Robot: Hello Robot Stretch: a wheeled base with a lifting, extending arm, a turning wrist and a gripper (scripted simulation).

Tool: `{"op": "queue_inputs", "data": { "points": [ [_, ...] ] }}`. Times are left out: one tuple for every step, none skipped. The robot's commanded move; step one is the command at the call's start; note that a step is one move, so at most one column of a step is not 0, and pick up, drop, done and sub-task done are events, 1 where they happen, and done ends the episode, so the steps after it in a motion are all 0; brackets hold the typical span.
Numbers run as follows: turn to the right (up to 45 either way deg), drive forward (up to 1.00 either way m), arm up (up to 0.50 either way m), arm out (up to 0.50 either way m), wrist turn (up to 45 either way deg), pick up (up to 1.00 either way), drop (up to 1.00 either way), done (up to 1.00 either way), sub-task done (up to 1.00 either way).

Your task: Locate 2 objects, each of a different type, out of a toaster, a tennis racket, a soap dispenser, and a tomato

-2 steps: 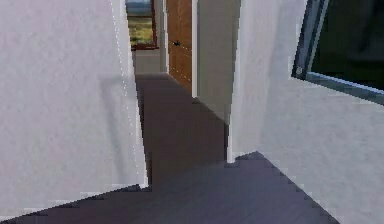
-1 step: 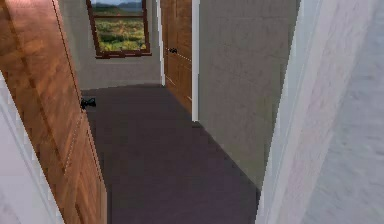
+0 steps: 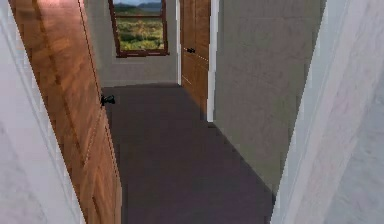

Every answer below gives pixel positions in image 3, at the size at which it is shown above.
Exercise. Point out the brown framed window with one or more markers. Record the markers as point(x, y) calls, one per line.
point(140, 30)

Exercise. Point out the brown wooden room door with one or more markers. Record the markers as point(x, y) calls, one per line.
point(195, 56)
point(66, 86)

